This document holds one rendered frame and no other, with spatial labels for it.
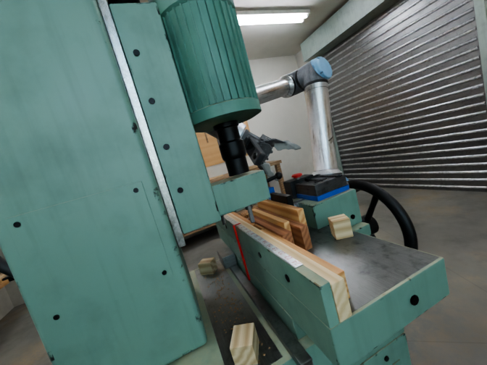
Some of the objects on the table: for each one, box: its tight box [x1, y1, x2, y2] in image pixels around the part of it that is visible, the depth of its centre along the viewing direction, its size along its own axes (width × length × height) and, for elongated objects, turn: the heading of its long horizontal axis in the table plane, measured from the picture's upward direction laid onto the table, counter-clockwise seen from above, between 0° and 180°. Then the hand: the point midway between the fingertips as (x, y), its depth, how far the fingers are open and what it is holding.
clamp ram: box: [270, 192, 305, 207], centre depth 58 cm, size 9×8×9 cm
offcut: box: [328, 214, 354, 240], centre depth 46 cm, size 4×3×4 cm
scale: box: [224, 214, 303, 269], centre depth 53 cm, size 50×1×1 cm, turn 84°
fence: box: [215, 219, 339, 329], centre depth 54 cm, size 60×2×6 cm, turn 84°
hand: (289, 166), depth 80 cm, fingers open, 14 cm apart
